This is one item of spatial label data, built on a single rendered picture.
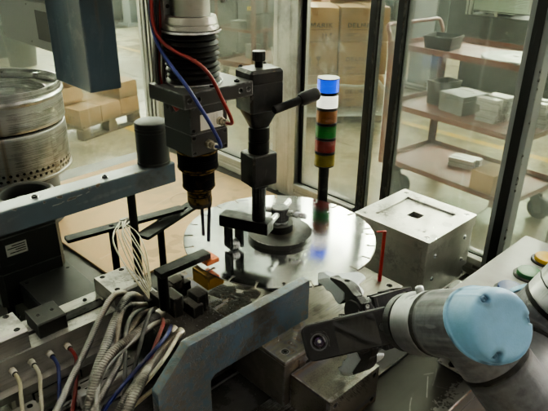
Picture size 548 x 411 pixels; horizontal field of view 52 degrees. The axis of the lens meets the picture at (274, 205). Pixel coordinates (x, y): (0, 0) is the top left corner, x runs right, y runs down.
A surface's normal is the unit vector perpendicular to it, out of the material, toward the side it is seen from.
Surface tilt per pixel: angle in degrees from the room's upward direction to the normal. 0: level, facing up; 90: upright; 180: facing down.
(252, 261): 0
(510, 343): 56
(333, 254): 0
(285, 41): 90
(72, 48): 90
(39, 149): 90
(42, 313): 0
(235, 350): 90
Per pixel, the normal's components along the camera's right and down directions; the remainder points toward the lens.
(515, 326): 0.35, -0.18
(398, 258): -0.73, 0.29
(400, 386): 0.01, -0.90
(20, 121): 0.67, 0.33
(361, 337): -0.16, -0.10
